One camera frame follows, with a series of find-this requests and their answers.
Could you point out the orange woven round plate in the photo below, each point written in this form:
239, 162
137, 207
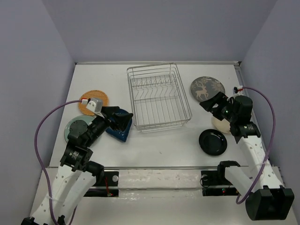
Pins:
96, 95

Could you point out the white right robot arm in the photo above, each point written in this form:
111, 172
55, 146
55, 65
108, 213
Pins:
263, 194

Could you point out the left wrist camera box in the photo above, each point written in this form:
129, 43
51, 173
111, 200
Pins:
95, 105

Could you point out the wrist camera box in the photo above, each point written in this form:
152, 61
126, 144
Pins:
95, 105
238, 90

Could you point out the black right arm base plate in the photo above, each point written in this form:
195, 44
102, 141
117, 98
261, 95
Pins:
213, 185

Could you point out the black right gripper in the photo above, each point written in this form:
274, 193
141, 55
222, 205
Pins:
221, 99

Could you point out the cream plate with black patch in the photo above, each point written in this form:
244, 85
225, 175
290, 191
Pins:
221, 125

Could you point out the glossy black plate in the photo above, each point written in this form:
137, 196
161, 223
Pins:
212, 142

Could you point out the metal wire dish rack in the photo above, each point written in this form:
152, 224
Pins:
157, 96

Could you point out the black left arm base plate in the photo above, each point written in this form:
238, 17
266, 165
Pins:
106, 187

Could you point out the mint green flower plate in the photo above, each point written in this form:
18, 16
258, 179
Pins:
87, 119

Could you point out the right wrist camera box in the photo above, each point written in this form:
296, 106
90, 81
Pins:
238, 90

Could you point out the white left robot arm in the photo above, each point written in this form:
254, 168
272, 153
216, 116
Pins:
77, 173

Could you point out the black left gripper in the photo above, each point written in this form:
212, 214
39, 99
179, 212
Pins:
122, 119

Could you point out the dark blue glazed plate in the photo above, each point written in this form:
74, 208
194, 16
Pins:
121, 136

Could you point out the grey reindeer pattern plate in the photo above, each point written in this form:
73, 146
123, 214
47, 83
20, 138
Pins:
204, 88

